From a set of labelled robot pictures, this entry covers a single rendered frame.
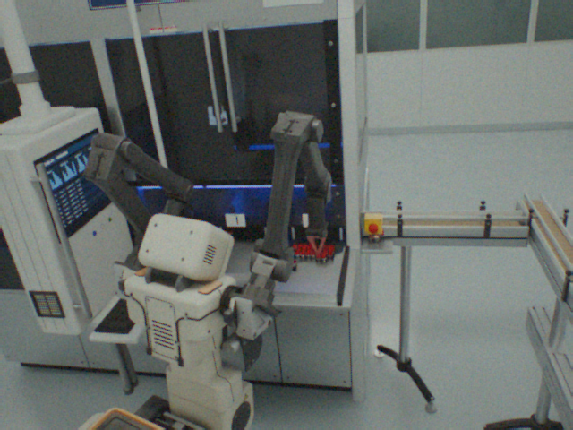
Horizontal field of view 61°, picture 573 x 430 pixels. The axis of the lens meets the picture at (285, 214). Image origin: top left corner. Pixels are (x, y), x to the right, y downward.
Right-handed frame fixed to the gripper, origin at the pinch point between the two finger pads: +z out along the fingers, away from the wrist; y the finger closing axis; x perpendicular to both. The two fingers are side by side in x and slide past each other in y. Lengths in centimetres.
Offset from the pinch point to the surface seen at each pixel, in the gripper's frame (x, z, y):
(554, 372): -84, 53, 14
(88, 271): 89, 9, -3
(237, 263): 38.2, 16.4, 24.8
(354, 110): -12, -44, 30
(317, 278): 3.2, 17.8, 15.8
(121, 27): 75, -80, 25
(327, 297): -2.4, 18.4, 0.8
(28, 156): 89, -40, -21
